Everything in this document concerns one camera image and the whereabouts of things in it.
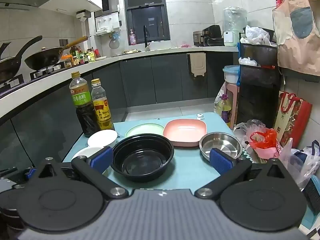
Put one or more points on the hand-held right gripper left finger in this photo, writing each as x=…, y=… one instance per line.
x=101, y=158

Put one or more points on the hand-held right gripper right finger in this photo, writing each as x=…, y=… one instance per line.
x=221, y=161

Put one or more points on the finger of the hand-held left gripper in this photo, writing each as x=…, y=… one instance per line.
x=30, y=173

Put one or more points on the white plate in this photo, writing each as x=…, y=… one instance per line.
x=83, y=152

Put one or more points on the stainless steel bowl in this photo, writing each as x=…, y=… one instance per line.
x=222, y=142

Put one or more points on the small white bowl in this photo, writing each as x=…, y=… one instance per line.
x=101, y=138

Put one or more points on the black round plastic bowl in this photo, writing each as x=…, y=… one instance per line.
x=142, y=160

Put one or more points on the pink square bowl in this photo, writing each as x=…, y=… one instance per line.
x=185, y=131

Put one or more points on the light green round plate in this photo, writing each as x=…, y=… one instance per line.
x=142, y=129

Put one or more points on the light blue printed table mat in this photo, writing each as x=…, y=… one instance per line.
x=185, y=165

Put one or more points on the red plastic bag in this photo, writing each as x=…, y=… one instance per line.
x=265, y=140

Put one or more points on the yellow oil bottle red label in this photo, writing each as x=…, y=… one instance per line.
x=101, y=110

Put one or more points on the large oil bottle purple label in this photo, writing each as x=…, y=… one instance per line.
x=224, y=110

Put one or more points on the dark sauce bottle green label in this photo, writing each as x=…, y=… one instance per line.
x=83, y=110

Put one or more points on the black mesh storage rack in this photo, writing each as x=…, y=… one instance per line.
x=258, y=92

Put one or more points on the clear and white plastic bags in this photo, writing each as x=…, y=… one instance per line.
x=300, y=165

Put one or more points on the red patterned gift bag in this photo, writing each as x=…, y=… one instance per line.
x=291, y=120

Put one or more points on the white container with blue lid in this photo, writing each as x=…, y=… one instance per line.
x=230, y=75

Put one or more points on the kitchen counter with grey cabinets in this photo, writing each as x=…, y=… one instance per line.
x=140, y=80

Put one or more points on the beige hanging cabinet bin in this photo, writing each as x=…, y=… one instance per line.
x=197, y=65

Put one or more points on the black gas stove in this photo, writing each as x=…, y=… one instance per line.
x=40, y=73

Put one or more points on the small white plastic bag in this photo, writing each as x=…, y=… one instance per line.
x=247, y=61

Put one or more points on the row of condiment bottles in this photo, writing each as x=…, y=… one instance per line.
x=80, y=56

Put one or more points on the black frying pan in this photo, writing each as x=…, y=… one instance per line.
x=8, y=67

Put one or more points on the hanging clear plastic bag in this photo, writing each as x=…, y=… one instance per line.
x=114, y=42

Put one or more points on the small pink cloth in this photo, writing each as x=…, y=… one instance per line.
x=186, y=46

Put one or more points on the pink soap pump bottle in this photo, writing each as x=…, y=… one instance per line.
x=132, y=38

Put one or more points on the silver rice cooker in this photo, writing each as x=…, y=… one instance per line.
x=197, y=38

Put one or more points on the black air fryer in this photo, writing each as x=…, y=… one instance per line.
x=212, y=35

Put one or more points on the black kitchen faucet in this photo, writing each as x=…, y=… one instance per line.
x=145, y=36

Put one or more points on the crumpled white plastic bags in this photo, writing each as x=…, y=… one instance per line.
x=256, y=35

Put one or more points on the clear water jug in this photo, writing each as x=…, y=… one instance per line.
x=235, y=25

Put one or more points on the dark framed window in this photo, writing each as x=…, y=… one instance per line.
x=146, y=12

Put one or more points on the pink hanging apron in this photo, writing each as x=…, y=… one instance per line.
x=300, y=30

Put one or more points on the white wall water purifier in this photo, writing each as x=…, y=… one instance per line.
x=107, y=22

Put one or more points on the white wall-mounted holder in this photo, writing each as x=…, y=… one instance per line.
x=83, y=17

